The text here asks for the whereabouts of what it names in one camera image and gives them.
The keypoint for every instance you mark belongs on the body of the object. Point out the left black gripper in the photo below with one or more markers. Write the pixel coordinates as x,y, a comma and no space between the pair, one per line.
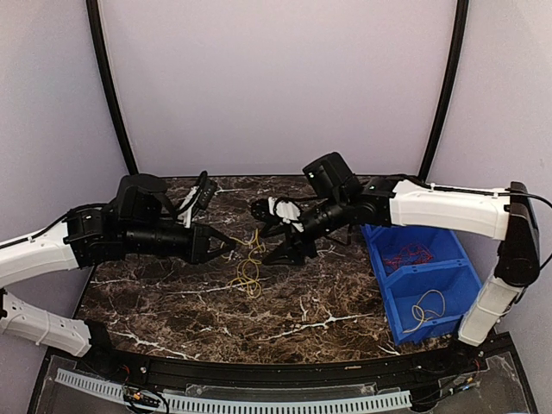
197,250

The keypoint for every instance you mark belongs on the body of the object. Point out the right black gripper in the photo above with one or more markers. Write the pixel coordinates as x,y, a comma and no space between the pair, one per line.
292,247

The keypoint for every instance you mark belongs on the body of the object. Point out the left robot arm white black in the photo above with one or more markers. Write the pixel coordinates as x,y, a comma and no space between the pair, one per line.
141,219

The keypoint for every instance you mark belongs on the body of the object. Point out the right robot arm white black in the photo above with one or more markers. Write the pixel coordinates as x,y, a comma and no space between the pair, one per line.
400,200

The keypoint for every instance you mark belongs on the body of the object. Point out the blue plastic divided bin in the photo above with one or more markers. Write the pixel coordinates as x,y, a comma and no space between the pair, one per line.
425,277

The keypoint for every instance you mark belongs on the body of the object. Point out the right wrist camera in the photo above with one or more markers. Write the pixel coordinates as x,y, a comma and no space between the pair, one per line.
283,209

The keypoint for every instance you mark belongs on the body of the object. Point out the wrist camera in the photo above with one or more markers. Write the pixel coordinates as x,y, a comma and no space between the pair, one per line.
283,209
197,199

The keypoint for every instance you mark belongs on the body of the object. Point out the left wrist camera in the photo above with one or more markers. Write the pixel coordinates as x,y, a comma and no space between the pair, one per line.
197,199

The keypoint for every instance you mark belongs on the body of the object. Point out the left black frame post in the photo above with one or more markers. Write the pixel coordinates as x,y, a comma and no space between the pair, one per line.
109,89

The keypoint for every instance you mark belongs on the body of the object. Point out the black frame post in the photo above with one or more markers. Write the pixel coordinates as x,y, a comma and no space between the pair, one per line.
448,83
109,89

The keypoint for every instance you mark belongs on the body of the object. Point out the white slotted cable duct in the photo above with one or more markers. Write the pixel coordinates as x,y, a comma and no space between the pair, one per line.
233,400

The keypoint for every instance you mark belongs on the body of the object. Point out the black front rail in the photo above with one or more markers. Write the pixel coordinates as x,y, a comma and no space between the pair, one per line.
404,371

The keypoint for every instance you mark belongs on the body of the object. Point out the right black frame post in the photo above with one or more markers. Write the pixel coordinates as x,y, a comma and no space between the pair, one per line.
448,83

